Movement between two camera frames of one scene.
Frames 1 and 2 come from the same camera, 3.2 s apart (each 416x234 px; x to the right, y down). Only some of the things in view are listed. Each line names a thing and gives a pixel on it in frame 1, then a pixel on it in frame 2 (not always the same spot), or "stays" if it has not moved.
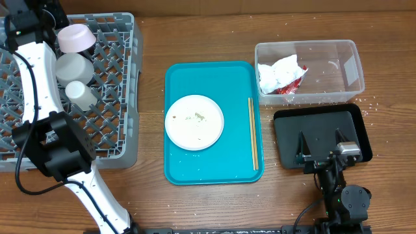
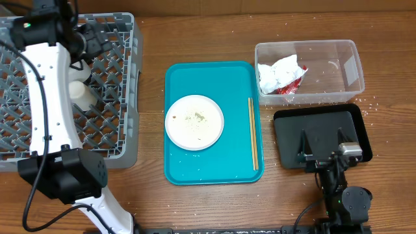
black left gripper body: [52, 14] → [94, 46]
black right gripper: [314, 166] stays
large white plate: [194, 122] stays
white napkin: [283, 71] stays
